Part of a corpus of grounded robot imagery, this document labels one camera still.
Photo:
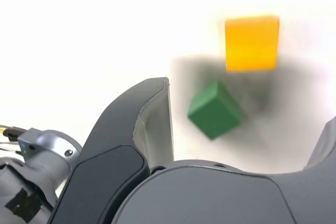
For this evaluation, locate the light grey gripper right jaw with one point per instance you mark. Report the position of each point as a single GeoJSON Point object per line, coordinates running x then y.
{"type": "Point", "coordinates": [210, 197]}

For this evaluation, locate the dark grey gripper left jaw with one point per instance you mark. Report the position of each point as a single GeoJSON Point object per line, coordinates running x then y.
{"type": "Point", "coordinates": [113, 134]}

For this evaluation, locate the yellow cube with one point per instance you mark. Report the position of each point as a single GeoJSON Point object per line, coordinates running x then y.
{"type": "Point", "coordinates": [252, 44]}

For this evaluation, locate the green cube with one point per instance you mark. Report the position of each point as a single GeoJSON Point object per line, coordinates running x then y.
{"type": "Point", "coordinates": [214, 112]}

